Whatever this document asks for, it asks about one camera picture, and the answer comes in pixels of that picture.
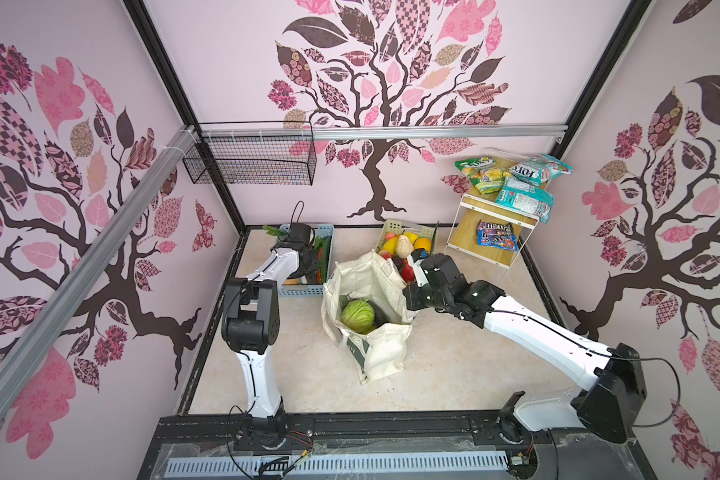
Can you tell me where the cream canvas grocery bag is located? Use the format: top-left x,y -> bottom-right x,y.
321,252 -> 415,385

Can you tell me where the white wooden shelf rack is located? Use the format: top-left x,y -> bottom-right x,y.
446,152 -> 571,269

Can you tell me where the white cable duct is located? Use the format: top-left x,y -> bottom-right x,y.
163,451 -> 508,479

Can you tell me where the green cabbage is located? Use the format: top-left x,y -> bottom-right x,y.
340,299 -> 375,335

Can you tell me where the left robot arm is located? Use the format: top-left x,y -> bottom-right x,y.
220,223 -> 320,422

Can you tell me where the red strawberry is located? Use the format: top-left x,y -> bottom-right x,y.
400,263 -> 415,284

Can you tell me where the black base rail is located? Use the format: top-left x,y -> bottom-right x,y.
137,410 -> 656,479

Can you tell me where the green cucumber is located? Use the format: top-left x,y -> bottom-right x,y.
317,236 -> 331,284

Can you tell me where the orange fruit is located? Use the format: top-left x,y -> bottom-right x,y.
413,237 -> 432,254

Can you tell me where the yellow banana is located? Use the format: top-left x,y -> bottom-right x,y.
381,237 -> 398,255

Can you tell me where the black wire wall basket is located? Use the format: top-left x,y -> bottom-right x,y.
183,120 -> 317,186

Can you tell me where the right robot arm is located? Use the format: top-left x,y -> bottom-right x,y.
404,254 -> 647,444

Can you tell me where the blue plastic vegetable basket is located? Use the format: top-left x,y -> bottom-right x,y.
256,223 -> 334,297

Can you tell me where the green plastic fruit basket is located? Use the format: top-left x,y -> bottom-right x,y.
375,220 -> 437,283

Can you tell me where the yellow lemon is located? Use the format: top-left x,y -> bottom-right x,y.
403,232 -> 419,244

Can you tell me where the beige pear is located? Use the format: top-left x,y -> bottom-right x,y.
395,235 -> 414,259

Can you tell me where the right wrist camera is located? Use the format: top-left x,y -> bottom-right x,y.
407,255 -> 429,287

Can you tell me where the teal white snack bag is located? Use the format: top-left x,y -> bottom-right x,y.
509,154 -> 573,186

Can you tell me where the dark purple eggplant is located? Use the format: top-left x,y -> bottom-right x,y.
370,302 -> 390,328

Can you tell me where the green yellow snack bag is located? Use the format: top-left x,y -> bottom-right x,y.
454,157 -> 511,195

